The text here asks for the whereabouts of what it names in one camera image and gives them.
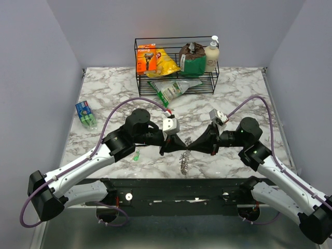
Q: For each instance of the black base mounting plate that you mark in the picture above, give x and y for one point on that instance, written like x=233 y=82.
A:
x=168 y=197

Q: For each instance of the orange razor package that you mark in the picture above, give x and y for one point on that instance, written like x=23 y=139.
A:
x=146 y=60

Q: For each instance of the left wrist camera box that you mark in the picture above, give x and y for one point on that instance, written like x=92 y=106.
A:
x=170 y=125

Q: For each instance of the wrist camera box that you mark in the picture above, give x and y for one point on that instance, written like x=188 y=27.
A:
x=218 y=117
x=170 y=125

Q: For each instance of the brown green bag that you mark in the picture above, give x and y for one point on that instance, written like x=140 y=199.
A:
x=192 y=60

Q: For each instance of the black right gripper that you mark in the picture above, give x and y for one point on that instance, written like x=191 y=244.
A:
x=209 y=142

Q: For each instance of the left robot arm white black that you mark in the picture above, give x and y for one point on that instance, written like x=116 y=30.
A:
x=56 y=190

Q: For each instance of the blue green toothpaste box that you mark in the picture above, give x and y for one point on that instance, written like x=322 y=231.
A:
x=85 y=115

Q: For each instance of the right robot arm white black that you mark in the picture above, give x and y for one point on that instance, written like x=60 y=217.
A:
x=308 y=207

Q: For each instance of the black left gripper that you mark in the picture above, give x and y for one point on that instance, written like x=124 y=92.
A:
x=171 y=143

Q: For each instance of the green white plastic pouch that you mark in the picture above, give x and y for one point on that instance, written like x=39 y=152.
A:
x=167 y=90

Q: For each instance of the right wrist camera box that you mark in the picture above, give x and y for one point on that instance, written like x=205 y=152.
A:
x=218 y=117

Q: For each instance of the yellow snack bag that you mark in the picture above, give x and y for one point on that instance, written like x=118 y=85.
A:
x=165 y=65

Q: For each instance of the green key tag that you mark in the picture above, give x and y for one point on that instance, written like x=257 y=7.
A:
x=136 y=156

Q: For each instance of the aluminium rail frame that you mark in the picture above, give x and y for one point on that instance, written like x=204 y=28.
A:
x=79 y=228

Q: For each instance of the cream lotion pump bottle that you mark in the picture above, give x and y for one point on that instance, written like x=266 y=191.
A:
x=212 y=54

